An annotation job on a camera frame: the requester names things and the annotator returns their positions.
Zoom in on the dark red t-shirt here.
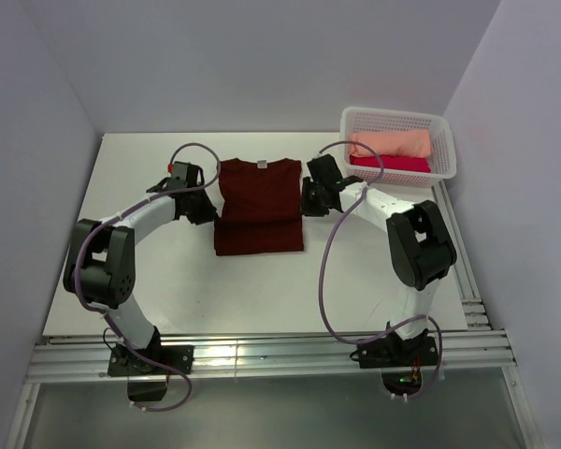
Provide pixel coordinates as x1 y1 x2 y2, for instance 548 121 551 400
214 158 305 256

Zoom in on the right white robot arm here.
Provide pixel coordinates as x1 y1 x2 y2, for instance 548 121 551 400
301 154 457 365

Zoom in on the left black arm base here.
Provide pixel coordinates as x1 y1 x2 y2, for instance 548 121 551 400
107 344 194 413

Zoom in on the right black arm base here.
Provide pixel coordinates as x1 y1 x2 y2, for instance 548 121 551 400
350 330 442 402

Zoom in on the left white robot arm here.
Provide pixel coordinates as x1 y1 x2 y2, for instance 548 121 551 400
63 162 217 373

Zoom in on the white plastic basket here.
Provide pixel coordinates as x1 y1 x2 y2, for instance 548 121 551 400
339 107 456 188

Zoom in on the rolled pink t-shirt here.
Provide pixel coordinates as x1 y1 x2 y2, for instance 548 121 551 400
349 154 431 173

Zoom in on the rolled peach t-shirt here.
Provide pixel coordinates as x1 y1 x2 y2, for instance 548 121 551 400
347 129 432 158

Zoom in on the aluminium rail frame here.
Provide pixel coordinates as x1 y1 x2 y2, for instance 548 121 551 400
7 183 544 448

